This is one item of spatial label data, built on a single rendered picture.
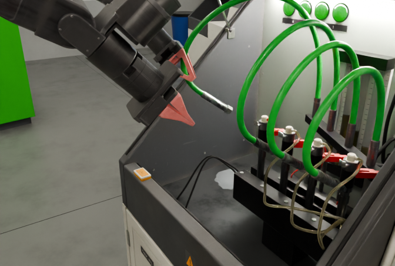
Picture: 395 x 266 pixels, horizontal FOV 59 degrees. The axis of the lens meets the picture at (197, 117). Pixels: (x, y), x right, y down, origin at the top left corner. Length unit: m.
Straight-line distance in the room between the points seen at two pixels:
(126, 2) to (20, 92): 3.52
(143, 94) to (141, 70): 0.04
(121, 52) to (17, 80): 3.46
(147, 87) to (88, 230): 1.93
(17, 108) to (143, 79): 3.53
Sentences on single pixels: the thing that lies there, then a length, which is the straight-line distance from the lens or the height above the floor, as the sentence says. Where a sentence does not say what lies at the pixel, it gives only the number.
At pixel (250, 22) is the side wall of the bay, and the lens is 1.21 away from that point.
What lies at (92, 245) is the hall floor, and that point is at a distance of 2.29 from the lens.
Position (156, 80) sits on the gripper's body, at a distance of 0.53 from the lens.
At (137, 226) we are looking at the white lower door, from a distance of 1.13.
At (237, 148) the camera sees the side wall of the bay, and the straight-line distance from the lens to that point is 1.33.
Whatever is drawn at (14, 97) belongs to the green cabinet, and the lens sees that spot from 3.98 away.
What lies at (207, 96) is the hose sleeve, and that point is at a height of 1.19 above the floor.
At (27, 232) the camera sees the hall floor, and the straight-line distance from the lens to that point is 2.51.
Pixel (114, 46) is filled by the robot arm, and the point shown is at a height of 1.39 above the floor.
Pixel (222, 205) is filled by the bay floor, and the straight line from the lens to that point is 1.10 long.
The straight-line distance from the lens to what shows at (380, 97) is 0.77.
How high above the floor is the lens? 1.48
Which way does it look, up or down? 22 degrees down
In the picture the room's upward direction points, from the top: straight up
